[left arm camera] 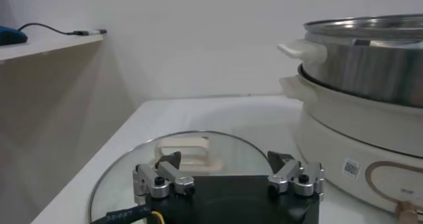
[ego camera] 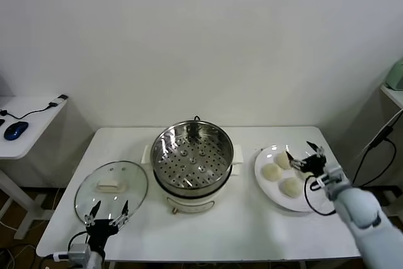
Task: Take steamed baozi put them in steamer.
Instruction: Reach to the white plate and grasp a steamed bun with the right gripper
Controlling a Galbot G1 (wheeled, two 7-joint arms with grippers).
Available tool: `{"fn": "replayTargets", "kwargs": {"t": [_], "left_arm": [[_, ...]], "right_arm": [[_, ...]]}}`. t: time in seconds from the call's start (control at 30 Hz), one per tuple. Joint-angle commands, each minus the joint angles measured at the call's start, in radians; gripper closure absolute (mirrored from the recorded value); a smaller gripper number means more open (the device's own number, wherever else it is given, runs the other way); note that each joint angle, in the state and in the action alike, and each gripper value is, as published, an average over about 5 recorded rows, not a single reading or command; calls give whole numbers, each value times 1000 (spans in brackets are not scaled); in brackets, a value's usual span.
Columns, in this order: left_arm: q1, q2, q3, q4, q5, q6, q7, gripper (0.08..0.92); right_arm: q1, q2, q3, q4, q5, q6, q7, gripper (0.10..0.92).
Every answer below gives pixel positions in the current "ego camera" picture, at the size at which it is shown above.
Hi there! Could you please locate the glass lid with cream handle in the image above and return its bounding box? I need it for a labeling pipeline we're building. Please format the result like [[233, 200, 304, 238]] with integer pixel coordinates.
[[74, 160, 149, 224]]

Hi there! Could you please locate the blue computer mouse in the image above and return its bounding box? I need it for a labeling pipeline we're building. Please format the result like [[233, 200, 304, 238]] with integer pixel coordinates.
[[3, 121, 29, 141]]

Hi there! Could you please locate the thin white cable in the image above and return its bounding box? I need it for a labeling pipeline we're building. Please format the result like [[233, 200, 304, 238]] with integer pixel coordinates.
[[355, 111, 403, 160]]

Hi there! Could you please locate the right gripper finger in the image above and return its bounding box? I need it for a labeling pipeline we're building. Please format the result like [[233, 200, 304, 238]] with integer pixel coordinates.
[[285, 151, 306, 169], [307, 140, 326, 158]]

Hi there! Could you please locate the cream electric cooker pot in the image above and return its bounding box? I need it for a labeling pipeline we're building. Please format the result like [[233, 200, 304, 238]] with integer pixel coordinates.
[[140, 144, 245, 216]]

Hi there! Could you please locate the black power cable with brick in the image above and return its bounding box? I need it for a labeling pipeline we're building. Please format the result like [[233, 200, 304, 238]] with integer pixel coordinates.
[[351, 125, 397, 188]]

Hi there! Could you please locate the perforated steel steamer basket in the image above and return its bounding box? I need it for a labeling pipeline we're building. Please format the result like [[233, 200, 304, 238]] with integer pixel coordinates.
[[150, 120, 234, 190]]

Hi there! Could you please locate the white round plate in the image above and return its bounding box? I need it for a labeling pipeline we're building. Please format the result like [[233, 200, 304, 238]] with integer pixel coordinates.
[[253, 144, 332, 212]]

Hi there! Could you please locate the pale green appliance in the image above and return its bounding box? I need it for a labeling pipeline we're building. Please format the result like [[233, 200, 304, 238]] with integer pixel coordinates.
[[384, 57, 403, 91]]

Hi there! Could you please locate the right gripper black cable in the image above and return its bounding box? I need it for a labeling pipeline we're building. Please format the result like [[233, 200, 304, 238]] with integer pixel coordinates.
[[303, 174, 338, 216]]

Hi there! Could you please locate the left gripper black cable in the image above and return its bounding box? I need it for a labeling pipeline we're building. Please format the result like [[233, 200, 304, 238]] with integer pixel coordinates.
[[37, 231, 91, 269]]

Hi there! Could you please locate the black cable with adapter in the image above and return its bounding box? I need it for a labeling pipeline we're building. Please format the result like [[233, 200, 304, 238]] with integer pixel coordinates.
[[0, 94, 69, 119]]

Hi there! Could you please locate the white side table with mouse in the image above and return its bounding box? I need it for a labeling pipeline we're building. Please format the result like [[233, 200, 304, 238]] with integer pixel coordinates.
[[0, 94, 69, 240]]

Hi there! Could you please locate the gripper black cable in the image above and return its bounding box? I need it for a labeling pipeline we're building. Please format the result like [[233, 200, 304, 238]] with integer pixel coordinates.
[[37, 231, 91, 269], [303, 174, 338, 216]]

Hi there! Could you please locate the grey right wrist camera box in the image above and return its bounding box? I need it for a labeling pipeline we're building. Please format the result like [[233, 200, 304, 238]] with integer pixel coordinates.
[[321, 164, 347, 193]]

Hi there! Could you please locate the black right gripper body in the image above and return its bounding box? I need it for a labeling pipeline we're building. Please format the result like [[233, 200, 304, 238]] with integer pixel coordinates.
[[301, 154, 326, 177]]

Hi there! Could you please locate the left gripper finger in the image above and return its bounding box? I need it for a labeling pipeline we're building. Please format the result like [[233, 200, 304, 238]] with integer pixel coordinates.
[[109, 200, 130, 229], [83, 200, 101, 226]]

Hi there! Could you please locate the white side table with appliance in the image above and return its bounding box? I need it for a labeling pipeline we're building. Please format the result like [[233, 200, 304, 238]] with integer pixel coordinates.
[[361, 83, 403, 216]]

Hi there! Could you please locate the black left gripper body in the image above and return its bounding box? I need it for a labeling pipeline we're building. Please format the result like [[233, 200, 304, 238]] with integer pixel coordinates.
[[85, 219, 122, 251]]

